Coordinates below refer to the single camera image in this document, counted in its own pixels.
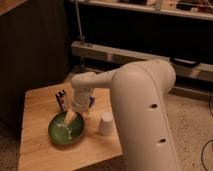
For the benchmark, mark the green ceramic bowl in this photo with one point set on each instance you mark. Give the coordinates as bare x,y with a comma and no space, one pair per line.
65,135

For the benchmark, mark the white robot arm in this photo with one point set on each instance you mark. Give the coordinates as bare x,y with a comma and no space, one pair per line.
137,92

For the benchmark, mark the wooden low table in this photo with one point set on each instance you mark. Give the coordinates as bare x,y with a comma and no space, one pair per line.
38,153

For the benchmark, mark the white paper cup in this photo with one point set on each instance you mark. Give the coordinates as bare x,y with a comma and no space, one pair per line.
106,123

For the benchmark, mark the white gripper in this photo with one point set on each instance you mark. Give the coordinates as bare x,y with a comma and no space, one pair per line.
80,104

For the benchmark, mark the upper white shelf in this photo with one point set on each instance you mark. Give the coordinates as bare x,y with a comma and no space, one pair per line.
165,7

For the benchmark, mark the black handle loop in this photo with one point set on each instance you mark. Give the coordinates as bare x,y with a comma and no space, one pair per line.
185,63

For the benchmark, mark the dark blue small box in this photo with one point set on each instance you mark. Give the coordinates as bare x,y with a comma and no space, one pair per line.
62,100

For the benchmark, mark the metal shelf rail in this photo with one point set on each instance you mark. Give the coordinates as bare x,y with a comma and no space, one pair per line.
121,56

